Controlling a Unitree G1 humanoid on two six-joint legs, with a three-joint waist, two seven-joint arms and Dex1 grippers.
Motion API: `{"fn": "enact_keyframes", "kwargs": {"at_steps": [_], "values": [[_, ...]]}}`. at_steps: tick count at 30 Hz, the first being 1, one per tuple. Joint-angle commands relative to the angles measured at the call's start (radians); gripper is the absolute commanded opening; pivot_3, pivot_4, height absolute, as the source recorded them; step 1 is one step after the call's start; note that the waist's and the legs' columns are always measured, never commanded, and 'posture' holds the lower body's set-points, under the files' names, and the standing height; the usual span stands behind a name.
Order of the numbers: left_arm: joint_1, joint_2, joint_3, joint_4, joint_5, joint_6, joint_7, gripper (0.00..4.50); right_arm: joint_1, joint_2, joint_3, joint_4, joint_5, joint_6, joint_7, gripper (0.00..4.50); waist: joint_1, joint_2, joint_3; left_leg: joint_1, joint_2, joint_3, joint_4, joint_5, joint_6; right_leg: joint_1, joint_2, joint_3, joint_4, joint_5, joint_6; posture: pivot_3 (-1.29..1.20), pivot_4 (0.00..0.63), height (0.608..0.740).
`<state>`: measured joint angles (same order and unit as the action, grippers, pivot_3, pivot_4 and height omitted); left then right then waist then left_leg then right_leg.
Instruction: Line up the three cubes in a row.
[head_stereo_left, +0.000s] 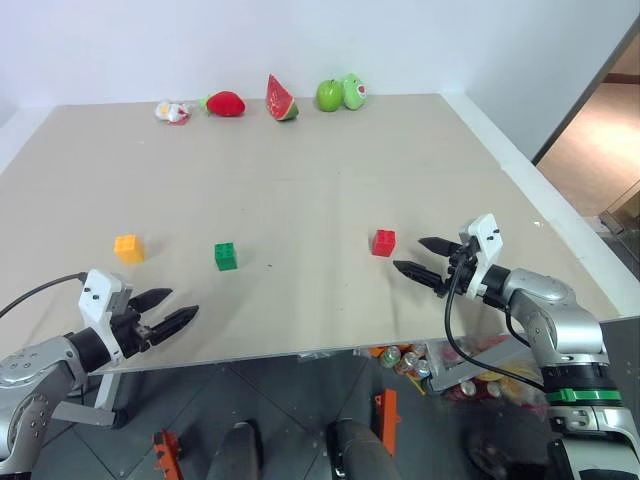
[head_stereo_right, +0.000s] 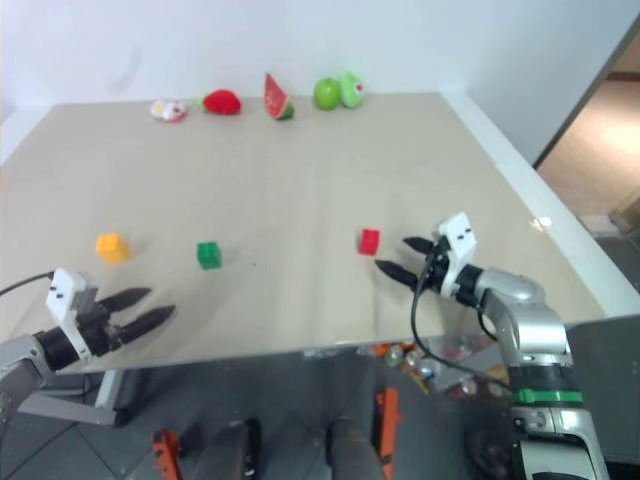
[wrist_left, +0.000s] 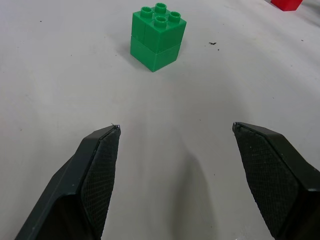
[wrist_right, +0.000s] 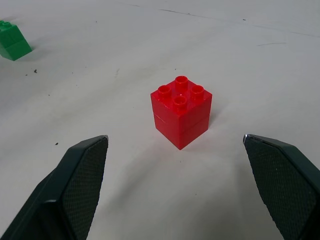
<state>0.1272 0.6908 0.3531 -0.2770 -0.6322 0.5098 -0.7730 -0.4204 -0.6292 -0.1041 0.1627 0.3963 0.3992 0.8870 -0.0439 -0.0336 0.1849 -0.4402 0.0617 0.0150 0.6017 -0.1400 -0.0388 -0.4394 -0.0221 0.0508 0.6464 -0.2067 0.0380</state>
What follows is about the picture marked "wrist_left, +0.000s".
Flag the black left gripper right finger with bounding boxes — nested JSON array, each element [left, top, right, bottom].
[[232, 121, 320, 240]]

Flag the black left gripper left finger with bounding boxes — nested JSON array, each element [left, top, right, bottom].
[[14, 124, 122, 240]]

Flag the green toy bricks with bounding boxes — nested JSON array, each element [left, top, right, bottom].
[[129, 2, 187, 73]]

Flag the red toy brick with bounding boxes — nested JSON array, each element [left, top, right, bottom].
[[270, 0, 304, 12]]

